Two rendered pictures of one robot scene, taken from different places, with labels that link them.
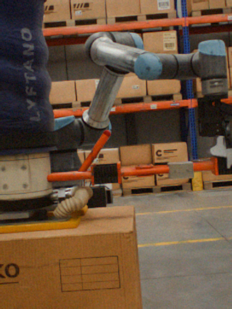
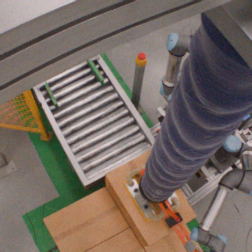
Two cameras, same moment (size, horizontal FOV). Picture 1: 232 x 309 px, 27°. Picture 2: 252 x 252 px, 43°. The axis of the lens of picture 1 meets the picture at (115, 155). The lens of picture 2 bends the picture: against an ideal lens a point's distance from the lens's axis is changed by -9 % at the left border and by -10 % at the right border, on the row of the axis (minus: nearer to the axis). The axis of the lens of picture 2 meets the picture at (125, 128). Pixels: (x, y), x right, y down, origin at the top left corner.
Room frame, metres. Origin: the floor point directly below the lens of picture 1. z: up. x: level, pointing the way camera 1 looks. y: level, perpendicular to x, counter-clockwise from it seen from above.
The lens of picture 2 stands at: (0.96, 0.06, 3.25)
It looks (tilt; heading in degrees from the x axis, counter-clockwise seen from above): 68 degrees down; 51
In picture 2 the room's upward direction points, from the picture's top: 6 degrees clockwise
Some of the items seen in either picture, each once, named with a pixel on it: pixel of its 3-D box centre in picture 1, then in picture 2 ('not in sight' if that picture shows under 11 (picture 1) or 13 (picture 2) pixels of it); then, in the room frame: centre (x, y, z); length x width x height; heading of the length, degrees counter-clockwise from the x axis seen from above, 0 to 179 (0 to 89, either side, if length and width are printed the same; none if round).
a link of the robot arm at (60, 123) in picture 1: (63, 132); (231, 146); (2.02, 0.21, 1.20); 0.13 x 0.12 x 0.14; 121
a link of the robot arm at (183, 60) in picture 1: (185, 66); (216, 243); (1.49, -0.23, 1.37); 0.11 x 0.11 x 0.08; 31
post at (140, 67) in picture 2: not in sight; (137, 87); (1.96, 1.20, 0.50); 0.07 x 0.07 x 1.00; 87
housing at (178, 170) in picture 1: (180, 169); (189, 246); (1.42, -0.18, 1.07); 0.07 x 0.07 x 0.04; 87
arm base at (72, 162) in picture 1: (64, 160); (225, 151); (2.02, 0.21, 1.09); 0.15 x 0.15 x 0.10
